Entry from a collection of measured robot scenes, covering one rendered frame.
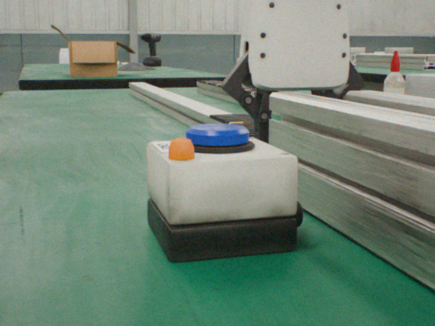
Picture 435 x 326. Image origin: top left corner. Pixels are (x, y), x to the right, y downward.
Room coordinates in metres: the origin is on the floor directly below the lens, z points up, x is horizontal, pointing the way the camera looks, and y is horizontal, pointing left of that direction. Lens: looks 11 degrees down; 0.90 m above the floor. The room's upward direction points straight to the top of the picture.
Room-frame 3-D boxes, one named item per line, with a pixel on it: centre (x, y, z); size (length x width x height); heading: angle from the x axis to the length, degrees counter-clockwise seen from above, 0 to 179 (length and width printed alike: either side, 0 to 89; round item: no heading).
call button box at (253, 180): (0.38, -0.01, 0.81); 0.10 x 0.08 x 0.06; 106
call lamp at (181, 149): (0.34, 0.02, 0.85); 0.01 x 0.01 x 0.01
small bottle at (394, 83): (1.11, -0.33, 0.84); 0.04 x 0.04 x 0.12
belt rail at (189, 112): (1.18, 0.09, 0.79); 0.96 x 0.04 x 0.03; 16
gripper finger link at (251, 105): (0.58, -0.04, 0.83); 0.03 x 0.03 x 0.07; 16
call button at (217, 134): (0.38, 0.00, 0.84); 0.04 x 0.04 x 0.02
